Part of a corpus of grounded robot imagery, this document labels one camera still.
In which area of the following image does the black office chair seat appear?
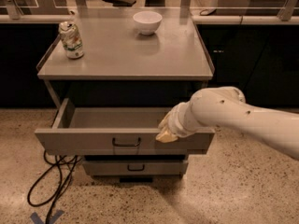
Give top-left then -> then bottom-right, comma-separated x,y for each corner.
103,0 -> 136,7

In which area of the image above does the black floor cable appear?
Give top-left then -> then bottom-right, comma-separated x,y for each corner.
26,150 -> 82,224

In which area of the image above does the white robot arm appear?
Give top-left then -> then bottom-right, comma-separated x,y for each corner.
156,87 -> 299,160

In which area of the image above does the grey top drawer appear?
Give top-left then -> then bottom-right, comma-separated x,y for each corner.
36,99 -> 215,156

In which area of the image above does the white ceramic bowl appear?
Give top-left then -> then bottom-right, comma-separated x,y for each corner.
133,11 -> 163,35

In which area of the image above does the grey metal drawer cabinet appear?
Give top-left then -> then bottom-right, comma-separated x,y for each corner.
36,7 -> 216,183

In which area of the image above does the grey drawer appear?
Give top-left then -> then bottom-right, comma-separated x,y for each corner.
82,160 -> 188,175
36,99 -> 215,156

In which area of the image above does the grey bottom drawer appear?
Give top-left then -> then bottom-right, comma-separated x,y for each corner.
82,160 -> 188,175

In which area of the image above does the crushed white soda can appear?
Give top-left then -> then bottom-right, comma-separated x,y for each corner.
59,21 -> 84,59

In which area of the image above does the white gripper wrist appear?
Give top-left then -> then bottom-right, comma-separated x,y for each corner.
156,102 -> 206,143

